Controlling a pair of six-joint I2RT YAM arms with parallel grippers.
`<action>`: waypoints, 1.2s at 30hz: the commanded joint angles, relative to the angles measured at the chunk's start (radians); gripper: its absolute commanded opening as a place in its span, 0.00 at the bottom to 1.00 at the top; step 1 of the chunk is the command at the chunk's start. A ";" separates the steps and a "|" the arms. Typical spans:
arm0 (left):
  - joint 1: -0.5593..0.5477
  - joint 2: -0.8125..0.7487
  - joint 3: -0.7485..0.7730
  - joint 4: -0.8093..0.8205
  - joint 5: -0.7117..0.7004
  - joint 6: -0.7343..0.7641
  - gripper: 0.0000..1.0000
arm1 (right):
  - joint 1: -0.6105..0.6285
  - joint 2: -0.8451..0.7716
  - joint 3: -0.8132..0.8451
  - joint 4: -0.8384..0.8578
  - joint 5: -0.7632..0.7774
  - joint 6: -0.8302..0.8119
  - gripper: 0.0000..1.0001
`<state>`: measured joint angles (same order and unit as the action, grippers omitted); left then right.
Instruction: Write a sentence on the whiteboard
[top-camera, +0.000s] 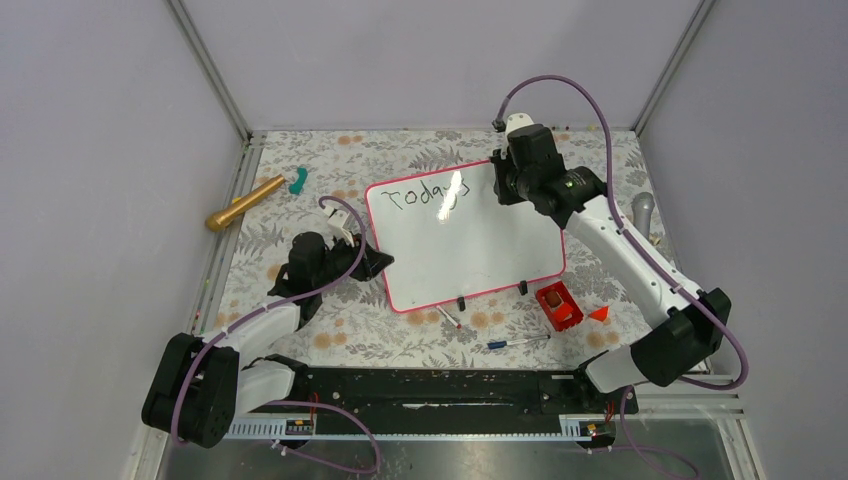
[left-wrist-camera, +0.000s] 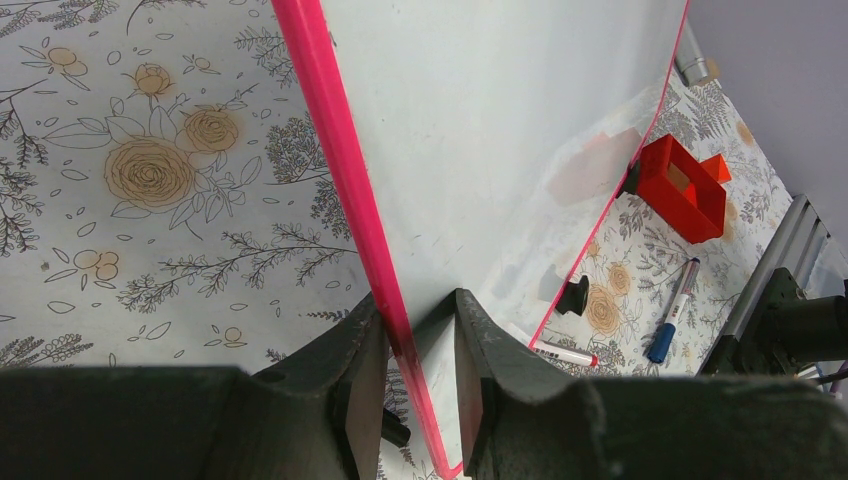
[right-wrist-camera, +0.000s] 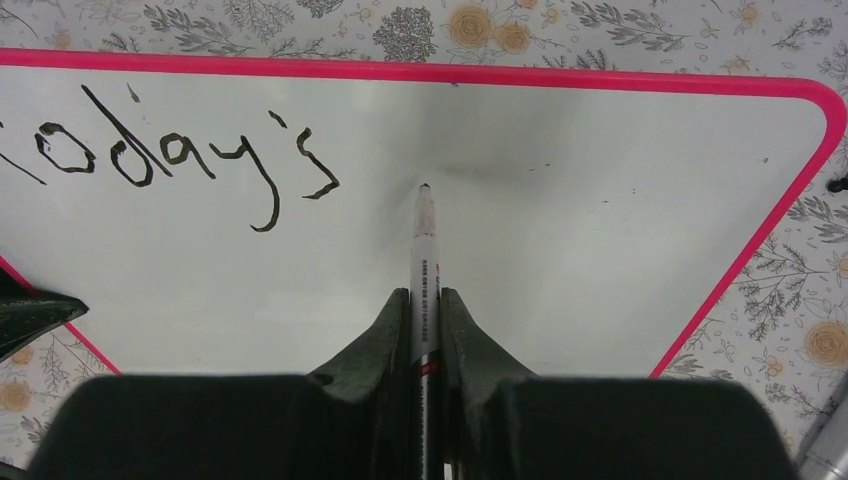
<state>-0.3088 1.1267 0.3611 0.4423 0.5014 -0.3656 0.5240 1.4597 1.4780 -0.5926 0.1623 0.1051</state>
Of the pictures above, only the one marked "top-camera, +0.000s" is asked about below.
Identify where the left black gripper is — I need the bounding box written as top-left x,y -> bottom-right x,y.
313,229 -> 392,289

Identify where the pink framed whiteboard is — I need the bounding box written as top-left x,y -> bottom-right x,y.
365,161 -> 566,313

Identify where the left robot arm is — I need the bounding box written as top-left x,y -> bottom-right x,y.
141,232 -> 395,448

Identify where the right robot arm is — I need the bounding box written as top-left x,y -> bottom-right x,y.
490,114 -> 731,412

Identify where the teal plastic piece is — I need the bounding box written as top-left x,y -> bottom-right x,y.
288,167 -> 309,195

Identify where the red cap marker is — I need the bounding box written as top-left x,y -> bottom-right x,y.
436,305 -> 462,330

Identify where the silver microphone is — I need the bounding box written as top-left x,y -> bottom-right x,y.
631,192 -> 656,239

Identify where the brown block in box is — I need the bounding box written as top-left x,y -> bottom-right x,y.
545,292 -> 562,309

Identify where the red plastic box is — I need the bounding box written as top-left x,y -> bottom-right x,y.
535,280 -> 584,332

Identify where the blue cap marker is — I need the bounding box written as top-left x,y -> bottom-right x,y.
486,334 -> 551,350

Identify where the gold microphone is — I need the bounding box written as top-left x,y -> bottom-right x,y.
204,175 -> 285,232

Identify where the red prism block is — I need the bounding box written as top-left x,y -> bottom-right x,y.
588,305 -> 610,323

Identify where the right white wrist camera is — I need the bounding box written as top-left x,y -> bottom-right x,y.
492,113 -> 534,136

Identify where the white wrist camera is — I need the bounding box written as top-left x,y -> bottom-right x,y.
492,113 -> 534,136
322,205 -> 357,247

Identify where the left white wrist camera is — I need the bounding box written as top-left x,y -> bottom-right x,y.
322,205 -> 357,247

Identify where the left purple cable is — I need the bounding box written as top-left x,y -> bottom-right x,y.
170,195 -> 386,475

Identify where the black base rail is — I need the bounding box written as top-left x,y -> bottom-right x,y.
253,367 -> 639,437

